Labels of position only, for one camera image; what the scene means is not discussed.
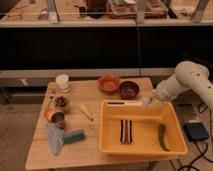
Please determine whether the yellow plastic tray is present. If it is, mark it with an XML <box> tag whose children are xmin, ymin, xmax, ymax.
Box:
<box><xmin>99</xmin><ymin>100</ymin><xmax>188</xmax><ymax>158</ymax></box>

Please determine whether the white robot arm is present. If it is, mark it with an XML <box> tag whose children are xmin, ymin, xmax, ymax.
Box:
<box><xmin>142</xmin><ymin>61</ymin><xmax>213</xmax><ymax>111</ymax></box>

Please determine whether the dark brown bowl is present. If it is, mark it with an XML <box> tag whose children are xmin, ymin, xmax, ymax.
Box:
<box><xmin>119</xmin><ymin>81</ymin><xmax>140</xmax><ymax>100</ymax></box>

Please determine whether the orange bowl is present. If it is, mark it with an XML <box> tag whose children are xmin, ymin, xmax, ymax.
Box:
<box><xmin>98</xmin><ymin>75</ymin><xmax>120</xmax><ymax>93</ymax></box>

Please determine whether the black pedal box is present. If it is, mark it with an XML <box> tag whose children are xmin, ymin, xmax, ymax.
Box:
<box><xmin>183</xmin><ymin>122</ymin><xmax>209</xmax><ymax>142</ymax></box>

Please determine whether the teal sponge block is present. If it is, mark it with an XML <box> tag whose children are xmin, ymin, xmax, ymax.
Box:
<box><xmin>63</xmin><ymin>129</ymin><xmax>85</xmax><ymax>144</ymax></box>

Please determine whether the wooden table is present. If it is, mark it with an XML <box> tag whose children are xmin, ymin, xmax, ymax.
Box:
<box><xmin>25</xmin><ymin>80</ymin><xmax>175</xmax><ymax>170</ymax></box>

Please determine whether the white cup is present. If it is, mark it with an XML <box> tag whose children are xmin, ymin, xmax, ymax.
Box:
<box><xmin>55</xmin><ymin>74</ymin><xmax>69</xmax><ymax>92</ymax></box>

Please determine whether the grey cloth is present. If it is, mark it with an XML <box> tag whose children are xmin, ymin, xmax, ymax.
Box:
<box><xmin>45</xmin><ymin>123</ymin><xmax>64</xmax><ymax>155</ymax></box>

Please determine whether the orange tin can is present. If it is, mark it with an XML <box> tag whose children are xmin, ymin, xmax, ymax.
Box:
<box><xmin>44</xmin><ymin>109</ymin><xmax>66</xmax><ymax>129</ymax></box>

